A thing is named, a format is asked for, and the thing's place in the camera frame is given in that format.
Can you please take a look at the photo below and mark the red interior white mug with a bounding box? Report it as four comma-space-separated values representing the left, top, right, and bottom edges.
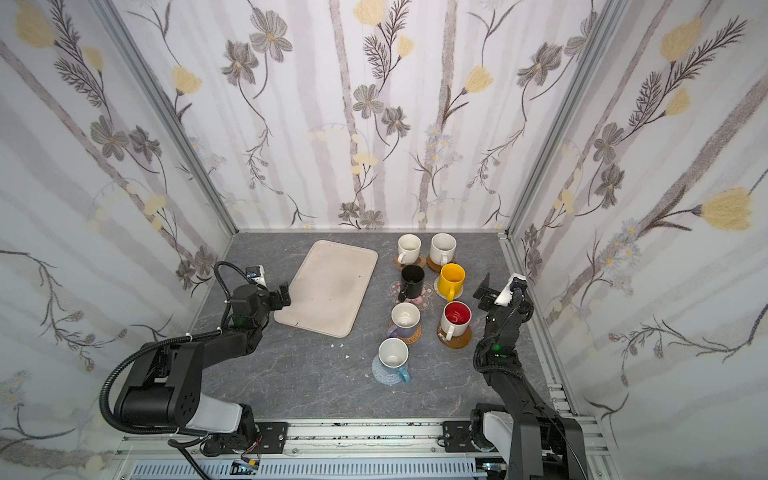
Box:
439, 301, 472, 342

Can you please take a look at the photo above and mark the yellow mug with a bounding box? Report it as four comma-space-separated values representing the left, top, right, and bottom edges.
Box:
438, 263, 466, 302

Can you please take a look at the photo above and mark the beige rectangular tray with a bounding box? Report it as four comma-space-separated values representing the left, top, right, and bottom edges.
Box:
275, 240, 378, 338

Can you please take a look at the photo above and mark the glossy amber round coaster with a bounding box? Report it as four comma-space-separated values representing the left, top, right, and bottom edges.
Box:
437, 326, 472, 349

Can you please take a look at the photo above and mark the brown round wooden coaster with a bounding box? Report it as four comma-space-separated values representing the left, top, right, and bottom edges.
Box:
427, 256, 443, 273

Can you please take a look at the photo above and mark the pink cherry blossom coaster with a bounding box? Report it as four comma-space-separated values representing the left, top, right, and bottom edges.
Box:
389, 281, 434, 311

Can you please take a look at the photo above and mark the brown paw print coaster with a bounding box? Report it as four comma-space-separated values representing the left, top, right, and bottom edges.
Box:
393, 256, 427, 271

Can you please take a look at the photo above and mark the black mug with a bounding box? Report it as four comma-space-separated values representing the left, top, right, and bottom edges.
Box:
397, 264, 425, 302

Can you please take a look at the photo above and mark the woven rattan round coaster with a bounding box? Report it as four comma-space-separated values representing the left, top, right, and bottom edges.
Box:
395, 324, 422, 345

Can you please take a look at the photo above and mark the cream mug front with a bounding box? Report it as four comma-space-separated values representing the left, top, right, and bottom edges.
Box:
397, 234, 422, 266

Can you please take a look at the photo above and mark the light blue mug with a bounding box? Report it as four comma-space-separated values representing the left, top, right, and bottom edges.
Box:
378, 338, 411, 383

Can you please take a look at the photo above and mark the grey blue round coaster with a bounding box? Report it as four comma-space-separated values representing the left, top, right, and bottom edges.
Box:
371, 357, 411, 386

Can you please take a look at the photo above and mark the white woven rope coaster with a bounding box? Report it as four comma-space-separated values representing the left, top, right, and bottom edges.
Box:
433, 277, 463, 300

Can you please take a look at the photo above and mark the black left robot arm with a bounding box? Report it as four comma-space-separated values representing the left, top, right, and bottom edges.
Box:
99, 283, 291, 436

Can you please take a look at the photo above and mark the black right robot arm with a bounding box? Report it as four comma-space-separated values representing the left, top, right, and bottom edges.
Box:
472, 274, 589, 479

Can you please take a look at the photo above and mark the black corrugated cable conduit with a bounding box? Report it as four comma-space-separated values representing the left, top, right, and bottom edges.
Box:
98, 329, 223, 436

